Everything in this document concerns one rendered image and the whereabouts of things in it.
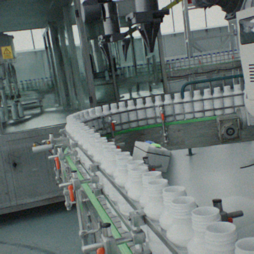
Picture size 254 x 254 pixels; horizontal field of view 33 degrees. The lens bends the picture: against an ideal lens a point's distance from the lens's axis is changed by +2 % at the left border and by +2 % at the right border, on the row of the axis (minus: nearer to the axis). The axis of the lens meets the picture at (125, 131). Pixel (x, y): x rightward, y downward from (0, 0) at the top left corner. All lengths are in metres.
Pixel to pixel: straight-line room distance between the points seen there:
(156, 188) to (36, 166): 3.58
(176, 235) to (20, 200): 3.76
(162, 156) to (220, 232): 0.77
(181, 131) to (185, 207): 2.03
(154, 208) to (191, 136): 1.94
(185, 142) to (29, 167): 2.04
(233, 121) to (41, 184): 2.33
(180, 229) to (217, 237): 0.12
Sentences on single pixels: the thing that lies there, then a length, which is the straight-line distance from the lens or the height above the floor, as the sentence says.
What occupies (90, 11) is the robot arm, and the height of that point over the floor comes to 1.57.
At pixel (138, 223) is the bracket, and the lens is 0.74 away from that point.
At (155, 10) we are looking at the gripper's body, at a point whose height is 1.50.
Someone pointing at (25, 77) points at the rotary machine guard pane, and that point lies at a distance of 4.22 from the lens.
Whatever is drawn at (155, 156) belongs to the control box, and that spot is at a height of 1.09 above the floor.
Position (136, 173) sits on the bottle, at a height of 1.16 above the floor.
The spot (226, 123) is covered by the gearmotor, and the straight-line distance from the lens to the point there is 2.55.
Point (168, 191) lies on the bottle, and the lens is 0.71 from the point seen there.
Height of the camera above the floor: 1.37
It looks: 8 degrees down
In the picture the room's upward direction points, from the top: 8 degrees counter-clockwise
